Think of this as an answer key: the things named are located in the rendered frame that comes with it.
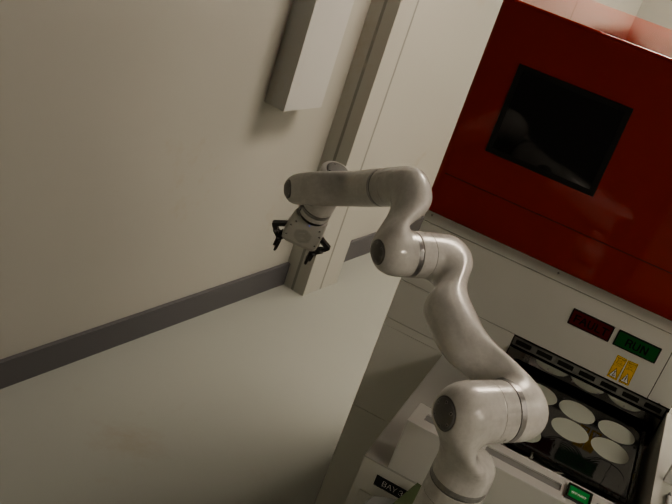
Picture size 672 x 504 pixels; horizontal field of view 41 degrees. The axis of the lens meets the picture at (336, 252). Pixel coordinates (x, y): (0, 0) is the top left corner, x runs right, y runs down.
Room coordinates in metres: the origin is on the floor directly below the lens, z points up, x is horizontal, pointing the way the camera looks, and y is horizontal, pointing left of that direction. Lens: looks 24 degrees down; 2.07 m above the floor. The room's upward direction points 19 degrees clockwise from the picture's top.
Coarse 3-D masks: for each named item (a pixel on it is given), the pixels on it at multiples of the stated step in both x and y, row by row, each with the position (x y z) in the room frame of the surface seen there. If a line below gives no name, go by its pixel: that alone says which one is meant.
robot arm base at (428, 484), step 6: (426, 480) 1.49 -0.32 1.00; (432, 480) 1.47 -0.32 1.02; (426, 486) 1.48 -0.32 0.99; (432, 486) 1.46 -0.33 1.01; (420, 492) 1.49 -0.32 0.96; (426, 492) 1.47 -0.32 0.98; (432, 492) 1.46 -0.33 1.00; (438, 492) 1.45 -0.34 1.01; (420, 498) 1.48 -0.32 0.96; (426, 498) 1.46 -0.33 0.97; (432, 498) 1.45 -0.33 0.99; (438, 498) 1.45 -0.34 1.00; (444, 498) 1.44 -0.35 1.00; (450, 498) 1.44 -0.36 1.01
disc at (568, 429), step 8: (552, 424) 2.02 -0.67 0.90; (560, 424) 2.04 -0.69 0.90; (568, 424) 2.05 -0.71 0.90; (576, 424) 2.06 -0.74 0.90; (560, 432) 2.00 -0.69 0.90; (568, 432) 2.01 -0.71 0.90; (576, 432) 2.03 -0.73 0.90; (584, 432) 2.04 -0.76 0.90; (576, 440) 1.99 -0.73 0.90; (584, 440) 2.00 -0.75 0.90
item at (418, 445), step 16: (416, 416) 1.76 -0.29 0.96; (416, 432) 1.72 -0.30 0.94; (432, 432) 1.71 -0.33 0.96; (400, 448) 1.73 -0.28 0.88; (416, 448) 1.72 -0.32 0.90; (432, 448) 1.71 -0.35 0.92; (496, 448) 1.74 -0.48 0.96; (400, 464) 1.72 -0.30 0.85; (416, 464) 1.71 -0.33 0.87; (496, 464) 1.68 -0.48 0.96; (512, 464) 1.70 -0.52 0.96; (528, 464) 1.72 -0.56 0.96; (416, 480) 1.71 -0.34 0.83; (496, 480) 1.66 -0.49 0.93; (512, 480) 1.66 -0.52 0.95; (528, 480) 1.66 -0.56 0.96; (544, 480) 1.68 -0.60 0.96; (560, 480) 1.70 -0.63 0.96; (496, 496) 1.66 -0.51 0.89; (512, 496) 1.65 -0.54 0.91; (528, 496) 1.64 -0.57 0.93; (544, 496) 1.63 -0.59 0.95; (560, 496) 1.64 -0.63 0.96
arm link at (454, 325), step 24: (432, 240) 1.78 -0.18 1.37; (456, 240) 1.82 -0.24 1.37; (432, 264) 1.75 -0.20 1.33; (456, 264) 1.76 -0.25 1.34; (456, 288) 1.68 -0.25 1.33; (432, 312) 1.64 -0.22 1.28; (456, 312) 1.62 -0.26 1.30; (432, 336) 1.63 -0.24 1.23; (456, 336) 1.58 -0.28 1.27; (480, 336) 1.59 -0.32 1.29; (456, 360) 1.58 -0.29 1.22; (480, 360) 1.57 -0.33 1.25; (504, 360) 1.56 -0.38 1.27; (528, 384) 1.52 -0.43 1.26; (528, 408) 1.47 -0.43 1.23; (528, 432) 1.46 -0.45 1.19
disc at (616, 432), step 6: (606, 420) 2.14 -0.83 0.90; (600, 426) 2.09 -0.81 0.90; (606, 426) 2.11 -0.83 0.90; (612, 426) 2.12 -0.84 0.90; (618, 426) 2.13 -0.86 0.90; (606, 432) 2.07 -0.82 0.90; (612, 432) 2.08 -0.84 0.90; (618, 432) 2.10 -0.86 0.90; (624, 432) 2.11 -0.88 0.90; (630, 432) 2.12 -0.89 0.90; (612, 438) 2.05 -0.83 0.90; (618, 438) 2.06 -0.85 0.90; (624, 438) 2.07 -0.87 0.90; (630, 438) 2.08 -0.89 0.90; (630, 444) 2.05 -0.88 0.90
